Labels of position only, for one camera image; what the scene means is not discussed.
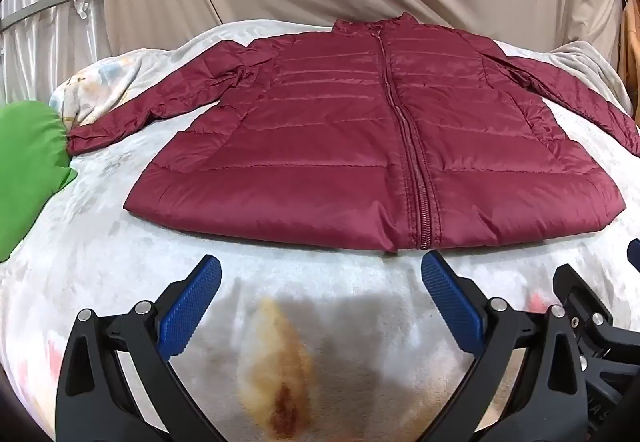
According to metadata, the white satin curtain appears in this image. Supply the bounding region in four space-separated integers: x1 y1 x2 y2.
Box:
0 0 113 106

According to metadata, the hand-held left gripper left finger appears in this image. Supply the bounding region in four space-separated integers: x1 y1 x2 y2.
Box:
55 255 222 442

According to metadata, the maroon puffer jacket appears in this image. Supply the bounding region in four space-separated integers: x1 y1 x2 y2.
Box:
66 12 640 253

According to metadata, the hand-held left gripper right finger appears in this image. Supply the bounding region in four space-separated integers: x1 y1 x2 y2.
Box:
421 251 587 442

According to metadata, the grey metal rail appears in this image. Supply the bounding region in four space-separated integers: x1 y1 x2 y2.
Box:
0 0 103 34

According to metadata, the orange cloth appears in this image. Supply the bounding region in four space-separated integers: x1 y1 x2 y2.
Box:
617 0 640 125

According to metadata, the grey printed blanket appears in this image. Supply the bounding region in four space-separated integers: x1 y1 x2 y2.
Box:
0 20 640 442

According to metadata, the green cloth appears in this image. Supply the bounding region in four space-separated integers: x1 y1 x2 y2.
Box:
0 101 79 263

